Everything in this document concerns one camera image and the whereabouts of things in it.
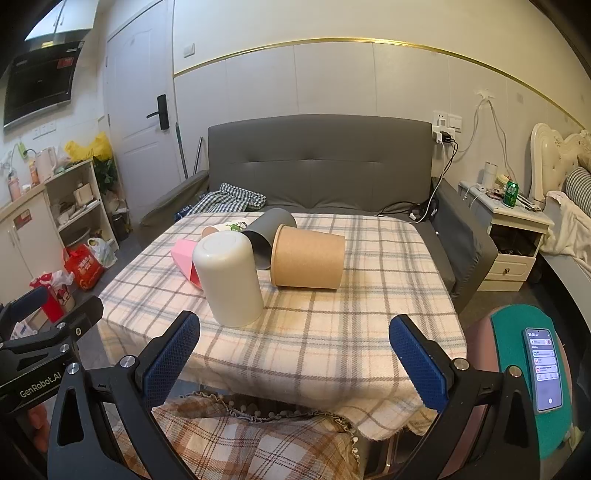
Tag pale pink kettle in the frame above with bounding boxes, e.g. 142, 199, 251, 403
35, 147, 59, 182

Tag white nightstand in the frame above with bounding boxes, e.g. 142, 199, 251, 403
458, 179, 555, 293

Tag white wall cabinet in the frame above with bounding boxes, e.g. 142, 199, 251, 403
23, 0, 100, 43

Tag checked cloth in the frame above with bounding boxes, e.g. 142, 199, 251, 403
191, 183, 268, 214

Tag open shelf unit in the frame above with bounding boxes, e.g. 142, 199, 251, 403
43, 159, 119, 260

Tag black range hood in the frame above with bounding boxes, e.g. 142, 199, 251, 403
2, 40, 86, 131

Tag floral printed cup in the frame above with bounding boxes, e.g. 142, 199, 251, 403
201, 221, 253, 241

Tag pink cup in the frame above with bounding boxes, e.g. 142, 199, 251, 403
170, 239, 204, 290

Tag cream bed headboard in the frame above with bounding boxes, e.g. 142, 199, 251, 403
528, 122, 591, 205

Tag person's left hand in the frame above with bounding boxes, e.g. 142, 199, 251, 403
27, 401, 51, 454

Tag green plant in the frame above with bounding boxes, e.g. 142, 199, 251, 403
92, 156, 119, 195

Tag black door lock handle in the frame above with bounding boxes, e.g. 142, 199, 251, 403
146, 93, 168, 128

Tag plaid tablecloth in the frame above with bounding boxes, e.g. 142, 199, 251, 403
96, 211, 468, 442

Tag smartphone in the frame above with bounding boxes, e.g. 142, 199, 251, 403
523, 328, 565, 413

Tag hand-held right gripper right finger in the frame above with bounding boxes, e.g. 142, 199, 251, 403
389, 315, 541, 480

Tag black cable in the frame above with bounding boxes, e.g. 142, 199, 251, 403
378, 137, 459, 223

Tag red cartoon bag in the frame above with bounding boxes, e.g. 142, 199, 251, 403
30, 271, 77, 324

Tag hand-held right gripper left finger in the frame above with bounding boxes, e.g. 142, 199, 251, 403
47, 310, 201, 480

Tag yellow plastic bag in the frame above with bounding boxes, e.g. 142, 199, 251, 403
64, 132, 114, 163

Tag white door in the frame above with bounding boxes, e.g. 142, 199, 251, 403
104, 0, 184, 223

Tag white cup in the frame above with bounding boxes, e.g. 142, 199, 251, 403
192, 231, 265, 329

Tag white kitchen cabinet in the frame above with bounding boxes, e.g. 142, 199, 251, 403
0, 184, 71, 306

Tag white plastic bag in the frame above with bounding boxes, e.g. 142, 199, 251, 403
87, 237, 119, 269

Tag red gift bag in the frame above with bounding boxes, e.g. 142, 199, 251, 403
63, 244, 106, 292

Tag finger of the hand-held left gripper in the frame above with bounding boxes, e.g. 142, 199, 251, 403
0, 286, 50, 329
0, 295, 104, 354

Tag cream blanket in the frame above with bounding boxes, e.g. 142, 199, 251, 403
539, 190, 591, 269

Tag brown paper cup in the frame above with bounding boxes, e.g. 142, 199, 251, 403
270, 224, 346, 293

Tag pink round stool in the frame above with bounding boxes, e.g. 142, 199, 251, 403
438, 305, 509, 480

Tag grey sofa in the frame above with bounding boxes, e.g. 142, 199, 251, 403
139, 114, 500, 315

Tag white wall socket panel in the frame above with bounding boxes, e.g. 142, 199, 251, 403
432, 110, 464, 145

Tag plaid frilled cushion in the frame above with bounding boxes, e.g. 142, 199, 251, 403
112, 391, 362, 480

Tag grey cup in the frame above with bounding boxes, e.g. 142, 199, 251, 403
241, 208, 297, 271

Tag checked pillow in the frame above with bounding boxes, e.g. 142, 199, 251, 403
564, 165, 591, 219

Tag white cable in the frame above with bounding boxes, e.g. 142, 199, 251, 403
464, 92, 518, 204

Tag green round stool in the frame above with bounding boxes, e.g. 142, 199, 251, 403
490, 303, 574, 461

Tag green handled broom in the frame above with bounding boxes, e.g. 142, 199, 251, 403
174, 122, 189, 182

